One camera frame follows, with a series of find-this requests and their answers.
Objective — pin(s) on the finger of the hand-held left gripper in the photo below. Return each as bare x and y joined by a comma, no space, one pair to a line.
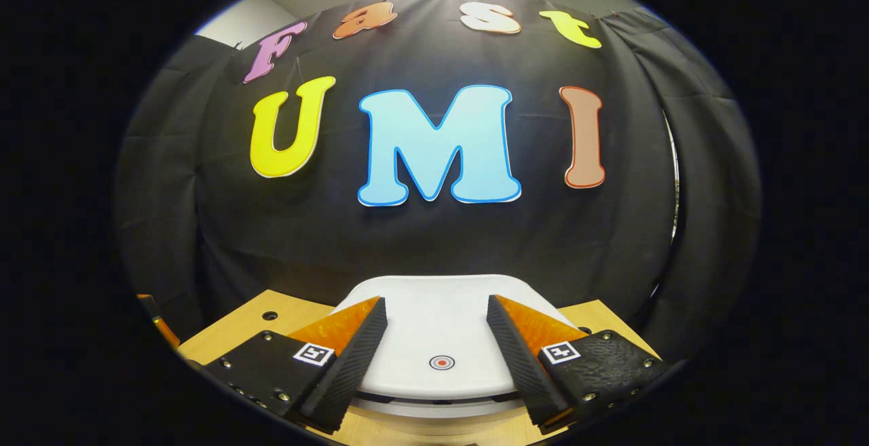
166,332
148,303

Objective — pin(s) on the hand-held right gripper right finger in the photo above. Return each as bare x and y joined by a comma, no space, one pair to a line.
519,364

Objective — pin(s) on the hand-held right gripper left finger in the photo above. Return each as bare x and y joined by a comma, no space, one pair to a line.
353,364

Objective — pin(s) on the white garbage bin lid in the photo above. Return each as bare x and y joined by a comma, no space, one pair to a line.
441,324

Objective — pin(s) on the wooden desktop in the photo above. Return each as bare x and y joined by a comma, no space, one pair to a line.
231,337

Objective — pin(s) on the black backdrop cloth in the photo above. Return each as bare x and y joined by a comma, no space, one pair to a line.
305,242

